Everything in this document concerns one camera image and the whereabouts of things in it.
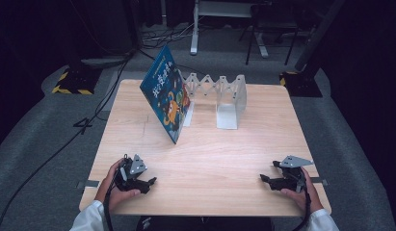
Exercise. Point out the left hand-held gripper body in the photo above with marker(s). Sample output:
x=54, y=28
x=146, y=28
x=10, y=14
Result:
x=134, y=168

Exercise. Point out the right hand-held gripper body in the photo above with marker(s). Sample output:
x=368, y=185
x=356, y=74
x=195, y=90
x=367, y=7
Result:
x=293, y=174

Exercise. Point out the blue cartoon picture book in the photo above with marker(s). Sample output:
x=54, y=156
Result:
x=166, y=96

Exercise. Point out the grey metal book rack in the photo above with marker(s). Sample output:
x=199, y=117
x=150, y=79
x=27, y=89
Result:
x=229, y=99

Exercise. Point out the person's left hand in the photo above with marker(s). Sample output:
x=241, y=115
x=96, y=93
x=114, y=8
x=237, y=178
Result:
x=120, y=199

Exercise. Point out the person's right hand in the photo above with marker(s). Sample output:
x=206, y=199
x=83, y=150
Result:
x=298, y=199

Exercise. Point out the person's dark clothing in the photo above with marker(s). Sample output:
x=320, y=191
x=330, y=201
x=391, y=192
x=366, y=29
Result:
x=202, y=224

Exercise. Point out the yellow black striped stand base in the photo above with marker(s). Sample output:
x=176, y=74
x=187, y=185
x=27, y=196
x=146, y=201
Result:
x=301, y=85
x=75, y=82

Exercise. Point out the grey slanted metal pole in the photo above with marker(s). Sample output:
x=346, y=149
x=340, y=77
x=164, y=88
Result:
x=317, y=35

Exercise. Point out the grey table bracket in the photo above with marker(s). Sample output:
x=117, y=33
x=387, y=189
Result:
x=89, y=184
x=320, y=181

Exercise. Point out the black metal chair frame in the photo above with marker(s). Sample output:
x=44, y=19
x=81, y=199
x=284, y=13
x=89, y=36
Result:
x=272, y=29

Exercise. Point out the white desk frame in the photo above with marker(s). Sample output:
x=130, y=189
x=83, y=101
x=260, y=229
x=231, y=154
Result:
x=195, y=32

